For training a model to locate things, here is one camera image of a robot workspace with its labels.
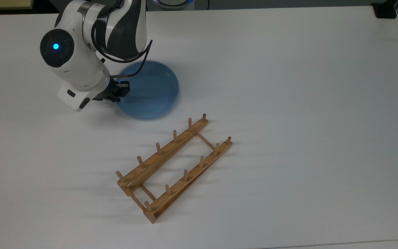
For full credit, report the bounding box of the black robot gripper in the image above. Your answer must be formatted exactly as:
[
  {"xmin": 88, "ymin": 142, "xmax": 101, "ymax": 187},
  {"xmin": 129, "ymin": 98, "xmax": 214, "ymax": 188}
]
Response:
[{"xmin": 93, "ymin": 77, "xmax": 131, "ymax": 103}]

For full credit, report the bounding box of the blue round plate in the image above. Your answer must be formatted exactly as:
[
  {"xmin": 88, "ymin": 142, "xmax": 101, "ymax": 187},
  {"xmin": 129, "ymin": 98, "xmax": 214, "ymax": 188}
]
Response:
[{"xmin": 115, "ymin": 61, "xmax": 180, "ymax": 120}]

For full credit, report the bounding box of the wooden plate rack with pegs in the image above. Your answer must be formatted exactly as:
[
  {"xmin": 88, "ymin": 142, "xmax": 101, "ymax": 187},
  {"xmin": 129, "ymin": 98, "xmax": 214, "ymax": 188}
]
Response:
[{"xmin": 115, "ymin": 113, "xmax": 233, "ymax": 224}]

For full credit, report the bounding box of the light wooden board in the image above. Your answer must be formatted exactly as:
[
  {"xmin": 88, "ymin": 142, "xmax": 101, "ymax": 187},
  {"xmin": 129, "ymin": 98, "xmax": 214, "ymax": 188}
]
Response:
[{"xmin": 0, "ymin": 0, "xmax": 34, "ymax": 11}]

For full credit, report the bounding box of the black clamp block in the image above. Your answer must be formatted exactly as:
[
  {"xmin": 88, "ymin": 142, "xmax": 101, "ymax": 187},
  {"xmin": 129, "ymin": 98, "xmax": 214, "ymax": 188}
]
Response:
[{"xmin": 371, "ymin": 0, "xmax": 398, "ymax": 19}]

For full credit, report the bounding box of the black cable on robot arm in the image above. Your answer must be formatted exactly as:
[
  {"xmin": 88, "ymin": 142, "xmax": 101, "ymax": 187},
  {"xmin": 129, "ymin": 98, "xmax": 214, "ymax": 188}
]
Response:
[{"xmin": 91, "ymin": 14, "xmax": 153, "ymax": 78}]

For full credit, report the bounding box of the white robot base with blue ring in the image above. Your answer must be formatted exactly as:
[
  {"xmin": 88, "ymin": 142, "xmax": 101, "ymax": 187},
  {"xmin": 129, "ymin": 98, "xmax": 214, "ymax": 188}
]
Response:
[{"xmin": 147, "ymin": 0, "xmax": 197, "ymax": 10}]

